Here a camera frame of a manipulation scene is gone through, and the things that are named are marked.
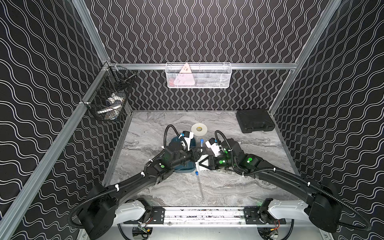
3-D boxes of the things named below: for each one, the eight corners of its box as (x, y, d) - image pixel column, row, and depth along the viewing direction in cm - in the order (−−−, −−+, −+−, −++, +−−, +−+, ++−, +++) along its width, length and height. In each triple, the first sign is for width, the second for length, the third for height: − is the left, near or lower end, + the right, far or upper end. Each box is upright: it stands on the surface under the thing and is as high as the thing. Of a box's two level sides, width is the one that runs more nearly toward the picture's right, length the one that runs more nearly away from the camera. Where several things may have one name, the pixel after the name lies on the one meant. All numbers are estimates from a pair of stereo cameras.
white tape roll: (191, 136, 108) (191, 134, 106) (191, 125, 115) (191, 123, 113) (207, 136, 108) (207, 134, 106) (206, 125, 115) (206, 123, 113)
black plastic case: (240, 133, 109) (243, 128, 104) (236, 114, 121) (237, 109, 116) (273, 133, 109) (276, 128, 104) (265, 114, 121) (268, 109, 116)
